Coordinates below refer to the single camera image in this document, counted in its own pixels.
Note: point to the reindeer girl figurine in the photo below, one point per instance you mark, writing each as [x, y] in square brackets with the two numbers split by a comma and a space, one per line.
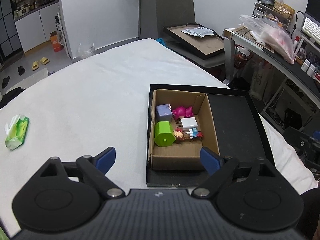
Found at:
[179, 135]

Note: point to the black shallow tray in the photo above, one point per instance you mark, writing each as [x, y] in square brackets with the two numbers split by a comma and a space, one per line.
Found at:
[240, 133]

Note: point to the brown cardboard box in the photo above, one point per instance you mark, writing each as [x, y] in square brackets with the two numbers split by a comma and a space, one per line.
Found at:
[184, 155]

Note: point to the black framed board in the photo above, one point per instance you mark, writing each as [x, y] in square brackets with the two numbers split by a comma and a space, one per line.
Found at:
[204, 48]

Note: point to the crumpled plastic bag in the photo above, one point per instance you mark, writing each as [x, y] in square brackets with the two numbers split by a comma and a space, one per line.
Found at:
[199, 32]

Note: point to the green hexagonal container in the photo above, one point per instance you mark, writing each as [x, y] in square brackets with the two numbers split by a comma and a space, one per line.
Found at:
[164, 134]

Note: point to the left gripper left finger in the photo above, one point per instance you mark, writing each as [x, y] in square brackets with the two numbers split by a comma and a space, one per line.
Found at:
[92, 171]

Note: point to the yellow slipper pair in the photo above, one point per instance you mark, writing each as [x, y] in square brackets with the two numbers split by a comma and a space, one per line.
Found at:
[36, 64]

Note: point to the white table cloth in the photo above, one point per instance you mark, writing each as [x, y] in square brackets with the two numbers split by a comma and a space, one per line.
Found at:
[102, 102]

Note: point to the lavender cube toy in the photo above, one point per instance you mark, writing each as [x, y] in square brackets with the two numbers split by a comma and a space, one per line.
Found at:
[163, 112]

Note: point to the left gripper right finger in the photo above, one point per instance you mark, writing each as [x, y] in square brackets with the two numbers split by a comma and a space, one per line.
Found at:
[223, 171]

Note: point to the grey chair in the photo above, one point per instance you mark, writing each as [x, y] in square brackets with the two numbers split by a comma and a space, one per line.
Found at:
[171, 13]

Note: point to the clear plastic bag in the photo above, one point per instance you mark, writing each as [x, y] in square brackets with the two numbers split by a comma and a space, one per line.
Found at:
[270, 33]

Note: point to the pink dinosaur toy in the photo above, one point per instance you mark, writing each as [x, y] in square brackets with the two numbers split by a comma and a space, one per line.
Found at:
[182, 112]

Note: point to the orange cardboard box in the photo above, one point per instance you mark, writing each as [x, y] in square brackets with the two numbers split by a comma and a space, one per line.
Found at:
[55, 42]

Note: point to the green tissue pack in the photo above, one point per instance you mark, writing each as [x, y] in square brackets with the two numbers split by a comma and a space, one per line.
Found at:
[16, 131]

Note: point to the grey desk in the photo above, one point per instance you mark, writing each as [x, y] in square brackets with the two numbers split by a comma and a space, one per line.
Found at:
[292, 71]

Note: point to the blue smurf figurine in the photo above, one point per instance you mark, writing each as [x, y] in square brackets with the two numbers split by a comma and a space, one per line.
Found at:
[192, 134]

